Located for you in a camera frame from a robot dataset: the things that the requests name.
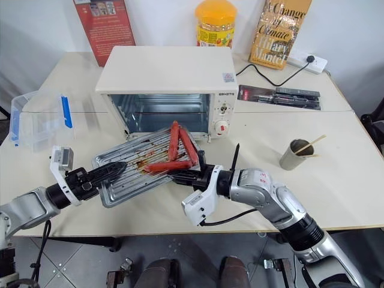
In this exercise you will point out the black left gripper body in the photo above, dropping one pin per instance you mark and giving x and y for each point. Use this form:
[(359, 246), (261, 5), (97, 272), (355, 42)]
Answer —
[(82, 186)]

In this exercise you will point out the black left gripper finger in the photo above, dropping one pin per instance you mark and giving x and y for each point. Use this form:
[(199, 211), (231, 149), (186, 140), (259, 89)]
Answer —
[(106, 177), (111, 168)]

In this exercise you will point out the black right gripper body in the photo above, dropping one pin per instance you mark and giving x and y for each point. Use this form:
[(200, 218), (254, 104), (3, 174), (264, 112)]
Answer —
[(201, 179)]

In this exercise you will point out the ribbed metal baking tray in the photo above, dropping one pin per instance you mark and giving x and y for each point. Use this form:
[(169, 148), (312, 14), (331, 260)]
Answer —
[(132, 177)]

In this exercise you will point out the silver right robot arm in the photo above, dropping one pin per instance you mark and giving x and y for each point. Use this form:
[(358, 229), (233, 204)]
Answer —
[(270, 195)]

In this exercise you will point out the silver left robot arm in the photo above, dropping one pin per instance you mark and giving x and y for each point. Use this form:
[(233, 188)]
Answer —
[(27, 204)]

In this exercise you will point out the red sausage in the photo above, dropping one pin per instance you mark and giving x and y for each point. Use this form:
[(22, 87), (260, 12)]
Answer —
[(168, 166), (173, 141), (187, 145)]

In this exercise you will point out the glass toaster oven door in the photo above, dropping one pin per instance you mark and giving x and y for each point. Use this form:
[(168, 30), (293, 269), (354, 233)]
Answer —
[(138, 136)]

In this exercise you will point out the white toaster oven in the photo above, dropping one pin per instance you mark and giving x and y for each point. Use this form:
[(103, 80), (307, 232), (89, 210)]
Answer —
[(165, 69)]

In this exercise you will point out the black table leg foot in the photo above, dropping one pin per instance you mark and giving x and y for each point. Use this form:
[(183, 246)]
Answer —
[(115, 244)]

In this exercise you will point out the clear box with blue latches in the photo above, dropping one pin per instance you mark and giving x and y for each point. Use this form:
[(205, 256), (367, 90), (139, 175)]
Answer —
[(39, 120)]

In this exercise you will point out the grey metal cup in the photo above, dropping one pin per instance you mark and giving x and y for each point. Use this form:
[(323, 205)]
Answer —
[(292, 159)]

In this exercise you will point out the dark rounded shape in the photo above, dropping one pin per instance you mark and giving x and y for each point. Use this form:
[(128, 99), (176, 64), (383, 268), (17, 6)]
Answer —
[(160, 274), (235, 273)]

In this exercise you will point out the silver robot torso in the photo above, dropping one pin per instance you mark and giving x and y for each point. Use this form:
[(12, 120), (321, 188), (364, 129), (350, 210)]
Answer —
[(7, 255)]

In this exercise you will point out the black pen package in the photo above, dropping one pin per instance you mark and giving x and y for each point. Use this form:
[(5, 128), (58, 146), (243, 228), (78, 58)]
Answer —
[(279, 97)]

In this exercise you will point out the short wooden stick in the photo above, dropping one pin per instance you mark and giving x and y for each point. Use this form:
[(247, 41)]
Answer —
[(312, 155)]

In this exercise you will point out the long wooden stick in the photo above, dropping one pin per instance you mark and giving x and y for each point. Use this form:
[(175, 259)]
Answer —
[(312, 144)]

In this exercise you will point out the yellow plastic snack jar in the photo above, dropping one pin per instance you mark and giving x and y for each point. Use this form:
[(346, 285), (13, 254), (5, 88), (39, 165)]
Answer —
[(216, 24)]

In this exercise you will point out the white power strip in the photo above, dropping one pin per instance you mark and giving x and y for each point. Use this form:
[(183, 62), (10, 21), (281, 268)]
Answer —
[(309, 64)]

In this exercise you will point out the black power plug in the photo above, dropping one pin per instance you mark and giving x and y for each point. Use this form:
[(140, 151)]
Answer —
[(310, 59)]

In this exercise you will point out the yellow paperback book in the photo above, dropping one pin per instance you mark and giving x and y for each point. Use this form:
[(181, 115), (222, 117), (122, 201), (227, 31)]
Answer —
[(279, 33)]

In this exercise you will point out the black chair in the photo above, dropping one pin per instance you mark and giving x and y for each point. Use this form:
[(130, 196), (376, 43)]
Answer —
[(373, 129)]

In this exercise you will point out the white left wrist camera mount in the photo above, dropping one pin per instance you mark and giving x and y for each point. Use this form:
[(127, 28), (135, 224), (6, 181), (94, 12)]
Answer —
[(58, 175)]

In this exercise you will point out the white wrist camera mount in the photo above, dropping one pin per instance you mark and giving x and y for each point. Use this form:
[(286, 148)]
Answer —
[(58, 175), (198, 207)]

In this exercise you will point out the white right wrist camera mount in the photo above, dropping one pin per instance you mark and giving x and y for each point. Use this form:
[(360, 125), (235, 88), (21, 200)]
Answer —
[(198, 207)]

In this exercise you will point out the metal caster bracket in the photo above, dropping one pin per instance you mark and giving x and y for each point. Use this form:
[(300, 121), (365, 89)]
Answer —
[(120, 274), (279, 271)]

